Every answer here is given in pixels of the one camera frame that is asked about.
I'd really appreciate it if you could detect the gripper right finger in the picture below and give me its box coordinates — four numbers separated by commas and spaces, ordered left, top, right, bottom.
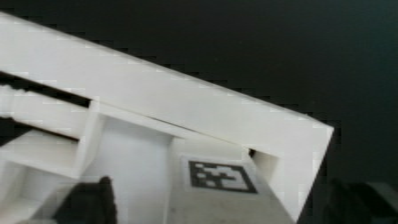
323, 179, 398, 224

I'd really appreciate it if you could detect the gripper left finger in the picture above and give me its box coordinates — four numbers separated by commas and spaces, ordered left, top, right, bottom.
51, 176, 117, 224

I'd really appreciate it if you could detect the white chair leg block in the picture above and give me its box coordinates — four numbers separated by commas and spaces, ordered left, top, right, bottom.
165, 138, 295, 224

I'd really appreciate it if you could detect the white U-shaped fence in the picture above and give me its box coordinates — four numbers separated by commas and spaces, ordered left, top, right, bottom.
0, 12, 334, 222

